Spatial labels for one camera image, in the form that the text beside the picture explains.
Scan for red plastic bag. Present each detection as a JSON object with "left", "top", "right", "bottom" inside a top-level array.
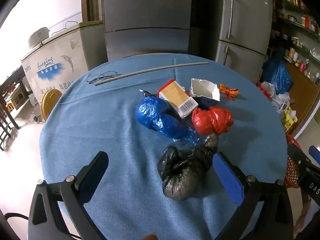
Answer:
[{"left": 191, "top": 106, "right": 234, "bottom": 135}]

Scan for orange and white medicine box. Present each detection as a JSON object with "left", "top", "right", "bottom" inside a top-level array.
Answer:
[{"left": 157, "top": 79, "right": 197, "bottom": 119}]

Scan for wooden cabinet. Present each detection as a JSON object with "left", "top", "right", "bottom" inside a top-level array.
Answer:
[{"left": 285, "top": 62, "right": 320, "bottom": 140}]

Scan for dark wooden furniture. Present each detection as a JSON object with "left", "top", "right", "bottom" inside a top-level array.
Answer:
[{"left": 0, "top": 66, "right": 25, "bottom": 150}]

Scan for blue plastic bag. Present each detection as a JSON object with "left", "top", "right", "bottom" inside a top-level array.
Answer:
[{"left": 135, "top": 96, "right": 200, "bottom": 145}]

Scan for torn blue and white carton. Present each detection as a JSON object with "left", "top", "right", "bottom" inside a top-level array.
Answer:
[{"left": 190, "top": 78, "right": 221, "bottom": 108}]

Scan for heap of white plastic bags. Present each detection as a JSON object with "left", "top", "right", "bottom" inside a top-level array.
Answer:
[{"left": 260, "top": 81, "right": 292, "bottom": 113}]

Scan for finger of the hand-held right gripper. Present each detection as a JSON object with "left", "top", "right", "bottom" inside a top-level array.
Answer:
[
  {"left": 287, "top": 143, "right": 320, "bottom": 180},
  {"left": 308, "top": 145, "right": 320, "bottom": 159}
]

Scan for large blue plastic sack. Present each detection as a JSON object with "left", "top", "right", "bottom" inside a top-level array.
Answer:
[{"left": 262, "top": 49, "right": 293, "bottom": 95}]

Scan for shelf of jars and boxes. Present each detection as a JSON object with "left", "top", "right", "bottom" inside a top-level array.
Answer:
[{"left": 271, "top": 0, "right": 320, "bottom": 80}]

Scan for red plastic basket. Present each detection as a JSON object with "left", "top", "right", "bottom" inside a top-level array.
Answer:
[{"left": 284, "top": 133, "right": 304, "bottom": 189}]

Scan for grey multi-door refrigerator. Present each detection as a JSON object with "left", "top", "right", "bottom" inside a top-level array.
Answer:
[{"left": 100, "top": 0, "right": 193, "bottom": 62}]

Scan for black plastic bag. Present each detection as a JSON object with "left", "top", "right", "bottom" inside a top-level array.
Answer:
[{"left": 157, "top": 133, "right": 220, "bottom": 201}]

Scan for eyeglasses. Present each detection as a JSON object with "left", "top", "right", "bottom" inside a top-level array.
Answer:
[{"left": 86, "top": 71, "right": 118, "bottom": 84}]

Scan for silver refrigerator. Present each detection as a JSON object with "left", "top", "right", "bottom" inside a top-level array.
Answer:
[{"left": 192, "top": 0, "right": 273, "bottom": 84}]

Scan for white rice cooker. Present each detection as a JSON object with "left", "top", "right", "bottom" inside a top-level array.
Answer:
[{"left": 27, "top": 27, "right": 49, "bottom": 49}]

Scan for orange candy wrapper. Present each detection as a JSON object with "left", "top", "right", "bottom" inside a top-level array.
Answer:
[{"left": 219, "top": 83, "right": 239, "bottom": 98}]

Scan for long grey stick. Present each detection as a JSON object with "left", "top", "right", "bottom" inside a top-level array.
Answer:
[{"left": 94, "top": 62, "right": 210, "bottom": 86}]

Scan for yellow round lid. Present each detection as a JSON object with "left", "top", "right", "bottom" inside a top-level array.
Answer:
[{"left": 41, "top": 90, "right": 63, "bottom": 120}]

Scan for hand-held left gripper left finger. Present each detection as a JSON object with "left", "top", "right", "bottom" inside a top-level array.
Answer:
[{"left": 28, "top": 151, "right": 110, "bottom": 240}]

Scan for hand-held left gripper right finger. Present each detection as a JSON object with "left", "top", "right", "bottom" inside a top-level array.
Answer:
[{"left": 212, "top": 152, "right": 295, "bottom": 240}]

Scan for yellow shopping bag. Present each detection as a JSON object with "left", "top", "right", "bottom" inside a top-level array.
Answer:
[{"left": 282, "top": 106, "right": 298, "bottom": 132}]

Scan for white chest freezer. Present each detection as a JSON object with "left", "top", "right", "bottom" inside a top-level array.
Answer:
[{"left": 20, "top": 21, "right": 105, "bottom": 103}]

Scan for blue tablecloth table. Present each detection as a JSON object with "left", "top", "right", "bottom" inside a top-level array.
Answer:
[{"left": 40, "top": 53, "right": 288, "bottom": 240}]

